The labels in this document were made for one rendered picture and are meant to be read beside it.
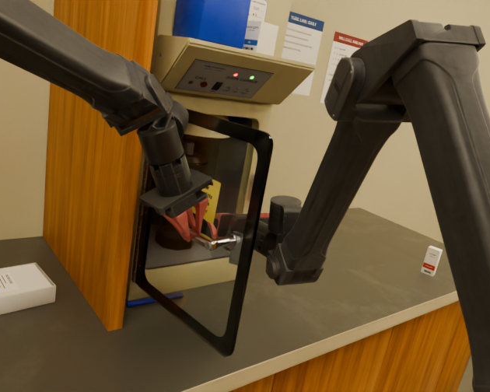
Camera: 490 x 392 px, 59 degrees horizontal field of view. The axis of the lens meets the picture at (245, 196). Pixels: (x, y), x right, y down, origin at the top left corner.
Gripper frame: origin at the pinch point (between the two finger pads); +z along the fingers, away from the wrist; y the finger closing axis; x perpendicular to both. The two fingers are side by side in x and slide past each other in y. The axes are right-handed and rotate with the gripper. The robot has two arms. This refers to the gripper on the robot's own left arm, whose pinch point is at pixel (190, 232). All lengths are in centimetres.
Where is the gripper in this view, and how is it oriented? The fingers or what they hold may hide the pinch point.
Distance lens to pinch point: 74.2
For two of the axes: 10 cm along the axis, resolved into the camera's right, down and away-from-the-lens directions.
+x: 6.6, 2.7, -7.0
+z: 2.0, 8.3, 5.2
